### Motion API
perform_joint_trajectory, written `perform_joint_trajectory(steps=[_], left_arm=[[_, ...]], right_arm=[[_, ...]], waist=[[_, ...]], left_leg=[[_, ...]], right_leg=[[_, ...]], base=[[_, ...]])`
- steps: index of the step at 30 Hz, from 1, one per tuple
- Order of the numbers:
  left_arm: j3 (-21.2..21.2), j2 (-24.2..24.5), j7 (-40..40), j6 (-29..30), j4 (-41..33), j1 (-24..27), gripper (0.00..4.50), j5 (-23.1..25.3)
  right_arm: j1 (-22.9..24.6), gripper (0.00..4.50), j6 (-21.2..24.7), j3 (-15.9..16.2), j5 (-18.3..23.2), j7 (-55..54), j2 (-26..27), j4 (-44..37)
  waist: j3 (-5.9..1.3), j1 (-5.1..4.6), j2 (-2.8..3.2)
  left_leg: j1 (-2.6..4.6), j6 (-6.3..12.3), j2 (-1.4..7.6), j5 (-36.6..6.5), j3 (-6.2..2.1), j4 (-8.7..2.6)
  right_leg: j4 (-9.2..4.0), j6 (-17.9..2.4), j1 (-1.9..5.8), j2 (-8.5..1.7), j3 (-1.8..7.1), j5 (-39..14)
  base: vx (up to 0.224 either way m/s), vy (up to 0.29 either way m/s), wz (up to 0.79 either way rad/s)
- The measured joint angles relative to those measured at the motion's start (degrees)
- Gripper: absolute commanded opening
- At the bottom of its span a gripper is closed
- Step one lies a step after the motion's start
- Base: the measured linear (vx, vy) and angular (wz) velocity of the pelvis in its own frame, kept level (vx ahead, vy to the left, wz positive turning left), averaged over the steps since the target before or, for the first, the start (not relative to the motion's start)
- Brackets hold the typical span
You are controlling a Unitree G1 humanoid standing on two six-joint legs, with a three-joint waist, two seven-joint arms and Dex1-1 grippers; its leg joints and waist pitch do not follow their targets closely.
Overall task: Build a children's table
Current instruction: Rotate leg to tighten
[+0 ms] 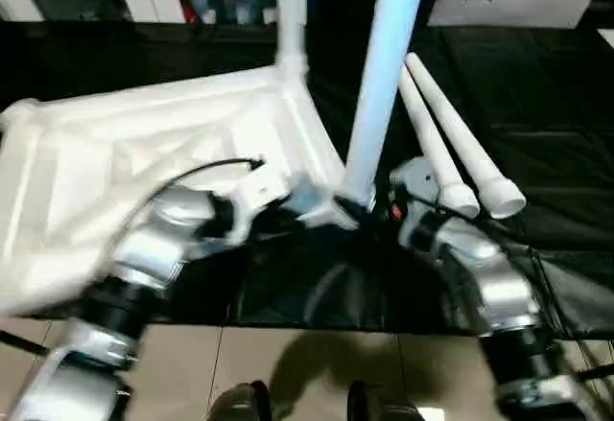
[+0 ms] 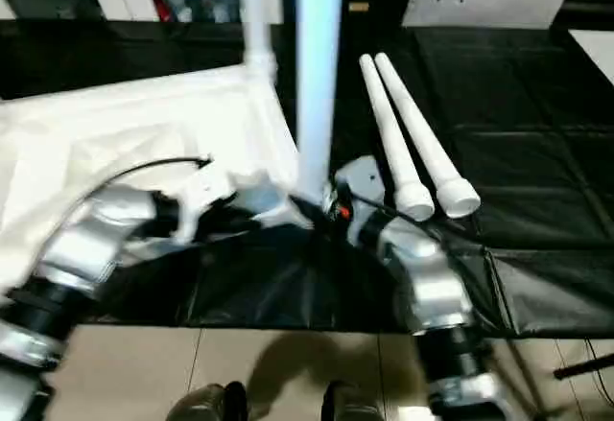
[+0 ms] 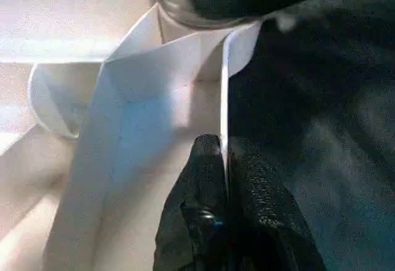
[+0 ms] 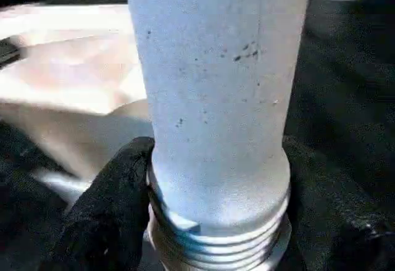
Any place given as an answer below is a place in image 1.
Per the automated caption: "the white plastic table leg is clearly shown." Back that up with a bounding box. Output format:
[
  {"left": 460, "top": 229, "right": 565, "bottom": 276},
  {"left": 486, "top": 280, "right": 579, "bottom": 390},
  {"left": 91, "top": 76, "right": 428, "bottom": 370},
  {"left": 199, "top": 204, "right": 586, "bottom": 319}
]
[
  {"left": 339, "top": 0, "right": 432, "bottom": 212},
  {"left": 404, "top": 53, "right": 528, "bottom": 222},
  {"left": 276, "top": 0, "right": 309, "bottom": 80},
  {"left": 396, "top": 65, "right": 482, "bottom": 220}
]

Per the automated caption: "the white plastic table top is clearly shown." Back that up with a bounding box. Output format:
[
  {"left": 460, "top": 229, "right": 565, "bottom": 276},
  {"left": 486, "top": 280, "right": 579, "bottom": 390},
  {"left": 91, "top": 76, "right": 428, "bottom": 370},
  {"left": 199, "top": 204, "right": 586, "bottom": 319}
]
[{"left": 0, "top": 62, "right": 360, "bottom": 320}]

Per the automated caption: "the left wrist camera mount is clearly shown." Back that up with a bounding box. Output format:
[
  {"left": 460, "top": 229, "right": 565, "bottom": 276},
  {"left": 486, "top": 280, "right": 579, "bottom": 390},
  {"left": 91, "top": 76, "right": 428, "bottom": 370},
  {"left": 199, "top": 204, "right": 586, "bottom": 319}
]
[{"left": 228, "top": 165, "right": 295, "bottom": 246}]

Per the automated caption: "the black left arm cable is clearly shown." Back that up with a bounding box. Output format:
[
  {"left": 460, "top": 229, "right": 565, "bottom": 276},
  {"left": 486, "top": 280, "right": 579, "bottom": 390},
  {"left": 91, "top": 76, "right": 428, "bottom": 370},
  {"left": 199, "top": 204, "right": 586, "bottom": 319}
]
[{"left": 118, "top": 158, "right": 266, "bottom": 233}]

